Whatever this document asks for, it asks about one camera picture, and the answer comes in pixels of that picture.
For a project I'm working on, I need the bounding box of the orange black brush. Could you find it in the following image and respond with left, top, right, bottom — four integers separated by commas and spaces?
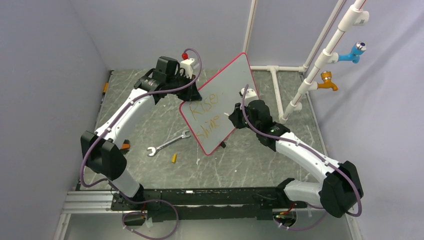
120, 139, 131, 151

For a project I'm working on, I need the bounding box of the red-framed whiteboard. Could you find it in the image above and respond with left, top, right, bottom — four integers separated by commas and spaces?
179, 52, 257, 156

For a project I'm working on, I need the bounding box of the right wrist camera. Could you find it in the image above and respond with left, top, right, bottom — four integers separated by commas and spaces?
239, 88, 259, 105

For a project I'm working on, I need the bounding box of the white corner pipe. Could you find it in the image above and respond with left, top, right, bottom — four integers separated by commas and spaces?
242, 0, 258, 53

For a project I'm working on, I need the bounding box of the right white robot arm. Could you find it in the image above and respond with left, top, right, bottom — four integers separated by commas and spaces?
228, 100, 364, 218

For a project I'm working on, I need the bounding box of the white pipe with taps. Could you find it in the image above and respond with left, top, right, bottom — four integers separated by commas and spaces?
280, 0, 370, 123

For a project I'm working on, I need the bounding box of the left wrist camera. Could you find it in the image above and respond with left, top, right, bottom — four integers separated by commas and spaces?
179, 52, 200, 79

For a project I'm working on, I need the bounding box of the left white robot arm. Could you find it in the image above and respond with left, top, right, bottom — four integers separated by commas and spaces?
79, 53, 202, 210

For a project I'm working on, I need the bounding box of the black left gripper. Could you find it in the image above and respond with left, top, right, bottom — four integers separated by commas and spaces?
167, 73, 202, 103

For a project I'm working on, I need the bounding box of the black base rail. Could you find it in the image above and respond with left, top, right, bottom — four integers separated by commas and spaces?
110, 187, 307, 223

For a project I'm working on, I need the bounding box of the blue tap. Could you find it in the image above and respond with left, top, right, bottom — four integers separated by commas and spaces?
337, 41, 367, 64

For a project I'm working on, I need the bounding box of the yellow marker cap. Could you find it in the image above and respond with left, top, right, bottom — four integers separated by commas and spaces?
171, 153, 177, 164

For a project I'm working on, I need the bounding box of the orange tap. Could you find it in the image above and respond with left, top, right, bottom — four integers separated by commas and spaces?
317, 71, 338, 91

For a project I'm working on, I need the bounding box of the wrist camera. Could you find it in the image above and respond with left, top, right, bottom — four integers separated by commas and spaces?
239, 88, 259, 105
179, 52, 200, 79

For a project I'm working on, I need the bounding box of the white floor pipe frame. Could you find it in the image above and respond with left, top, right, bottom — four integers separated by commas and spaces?
250, 65, 302, 120

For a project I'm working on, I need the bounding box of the silver combination wrench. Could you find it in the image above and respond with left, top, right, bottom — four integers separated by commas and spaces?
146, 130, 191, 157

